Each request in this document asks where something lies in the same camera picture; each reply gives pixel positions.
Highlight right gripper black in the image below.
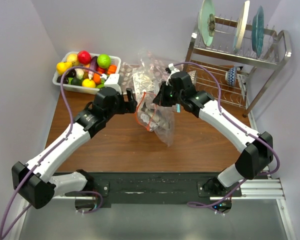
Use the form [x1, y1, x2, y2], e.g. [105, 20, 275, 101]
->
[153, 81, 184, 107]

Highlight grey toy fish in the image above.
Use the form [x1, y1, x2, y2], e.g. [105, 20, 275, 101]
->
[140, 102, 171, 132]

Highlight clear bag orange zipper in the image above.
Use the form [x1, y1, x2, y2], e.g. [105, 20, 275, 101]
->
[135, 91, 175, 147]

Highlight green apple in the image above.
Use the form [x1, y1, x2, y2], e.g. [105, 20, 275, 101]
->
[97, 54, 112, 69]

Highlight purple eggplant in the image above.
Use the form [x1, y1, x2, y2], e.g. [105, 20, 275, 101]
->
[88, 56, 98, 78]

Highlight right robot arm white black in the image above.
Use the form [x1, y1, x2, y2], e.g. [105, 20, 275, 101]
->
[153, 68, 273, 197]

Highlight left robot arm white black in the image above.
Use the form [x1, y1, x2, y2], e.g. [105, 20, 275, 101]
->
[11, 87, 137, 209]

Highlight clear bag blue zipper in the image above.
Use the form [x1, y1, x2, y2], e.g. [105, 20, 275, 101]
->
[176, 104, 181, 113]

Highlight clear bag white dots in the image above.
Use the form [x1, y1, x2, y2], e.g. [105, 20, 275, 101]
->
[118, 62, 139, 95]

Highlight clear bag pink dots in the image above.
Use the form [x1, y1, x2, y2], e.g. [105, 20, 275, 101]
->
[132, 49, 171, 102]

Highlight patterned bowl left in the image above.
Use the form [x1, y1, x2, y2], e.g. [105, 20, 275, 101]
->
[188, 70, 198, 86]

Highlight green toy pepper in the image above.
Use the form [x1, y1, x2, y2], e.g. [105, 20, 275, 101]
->
[96, 82, 105, 89]

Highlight orange toy pumpkin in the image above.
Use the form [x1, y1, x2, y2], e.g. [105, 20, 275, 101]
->
[106, 64, 117, 75]

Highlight small orange tangerine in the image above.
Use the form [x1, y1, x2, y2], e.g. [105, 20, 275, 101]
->
[93, 73, 101, 85]

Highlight yellow lemon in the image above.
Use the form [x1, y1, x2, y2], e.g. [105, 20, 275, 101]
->
[82, 78, 96, 88]

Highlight white plastic fruit basket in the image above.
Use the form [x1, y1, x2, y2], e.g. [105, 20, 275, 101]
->
[52, 51, 121, 95]

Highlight blue zigzag bowl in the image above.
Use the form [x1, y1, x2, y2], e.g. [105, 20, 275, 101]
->
[225, 67, 237, 87]

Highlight red apple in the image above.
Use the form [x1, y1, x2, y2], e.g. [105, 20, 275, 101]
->
[77, 50, 92, 65]

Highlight steel dish rack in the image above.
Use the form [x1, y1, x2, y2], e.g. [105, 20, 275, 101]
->
[185, 17, 292, 118]

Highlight pale yellow apple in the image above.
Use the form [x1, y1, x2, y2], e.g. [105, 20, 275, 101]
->
[66, 53, 80, 66]

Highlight dark purple fruit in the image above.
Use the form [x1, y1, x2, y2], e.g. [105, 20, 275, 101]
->
[56, 75, 69, 84]

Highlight light green floral plate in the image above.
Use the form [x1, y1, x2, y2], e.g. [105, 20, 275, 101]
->
[198, 0, 216, 47]

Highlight yellow pear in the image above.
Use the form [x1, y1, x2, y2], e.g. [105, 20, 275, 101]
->
[56, 61, 73, 75]

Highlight cream blue rimmed plate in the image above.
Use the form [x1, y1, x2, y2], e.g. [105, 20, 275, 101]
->
[233, 0, 250, 54]

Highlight teal plate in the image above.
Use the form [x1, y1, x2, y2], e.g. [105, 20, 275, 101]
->
[251, 5, 264, 58]

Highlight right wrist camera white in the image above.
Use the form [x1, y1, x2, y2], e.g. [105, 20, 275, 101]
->
[165, 63, 180, 86]

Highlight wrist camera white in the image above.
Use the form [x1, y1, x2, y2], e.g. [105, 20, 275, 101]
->
[165, 63, 180, 86]
[100, 73, 122, 94]

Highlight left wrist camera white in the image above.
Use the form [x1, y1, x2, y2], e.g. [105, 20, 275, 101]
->
[100, 73, 122, 94]

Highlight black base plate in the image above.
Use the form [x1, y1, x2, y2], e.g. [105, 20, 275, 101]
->
[34, 171, 268, 210]

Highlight aluminium rail frame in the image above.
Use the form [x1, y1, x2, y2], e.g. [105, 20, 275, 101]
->
[10, 177, 296, 240]

